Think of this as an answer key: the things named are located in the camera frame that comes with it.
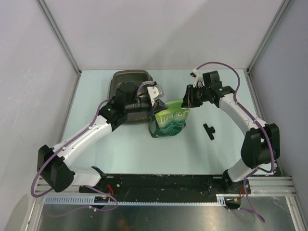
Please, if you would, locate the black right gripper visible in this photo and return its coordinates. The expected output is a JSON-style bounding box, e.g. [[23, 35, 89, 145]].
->
[[179, 85, 210, 108]]

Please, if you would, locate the green litter bag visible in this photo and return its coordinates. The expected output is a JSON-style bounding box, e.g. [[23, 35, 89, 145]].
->
[[149, 99, 190, 138]]

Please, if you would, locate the black bag clip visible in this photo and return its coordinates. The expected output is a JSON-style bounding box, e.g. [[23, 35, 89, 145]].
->
[[203, 123, 216, 141]]

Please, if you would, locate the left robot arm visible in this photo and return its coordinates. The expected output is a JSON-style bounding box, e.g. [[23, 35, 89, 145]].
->
[[37, 81, 167, 193]]

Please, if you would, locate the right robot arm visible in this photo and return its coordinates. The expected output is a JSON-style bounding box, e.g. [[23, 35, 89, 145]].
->
[[181, 69, 280, 193]]

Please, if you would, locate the dark grey litter box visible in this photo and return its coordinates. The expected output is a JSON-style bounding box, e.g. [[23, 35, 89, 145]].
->
[[109, 70, 153, 125]]

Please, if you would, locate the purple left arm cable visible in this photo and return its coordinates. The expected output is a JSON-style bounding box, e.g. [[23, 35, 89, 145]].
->
[[31, 81, 154, 217]]

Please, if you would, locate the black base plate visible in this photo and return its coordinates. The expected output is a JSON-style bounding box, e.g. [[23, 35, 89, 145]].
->
[[79, 174, 251, 203]]

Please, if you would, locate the aluminium frame rail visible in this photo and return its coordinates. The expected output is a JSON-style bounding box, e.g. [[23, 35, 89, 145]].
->
[[35, 175, 296, 197]]

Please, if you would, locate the grey slotted cable duct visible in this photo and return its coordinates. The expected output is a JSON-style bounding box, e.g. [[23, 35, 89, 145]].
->
[[43, 194, 236, 206]]

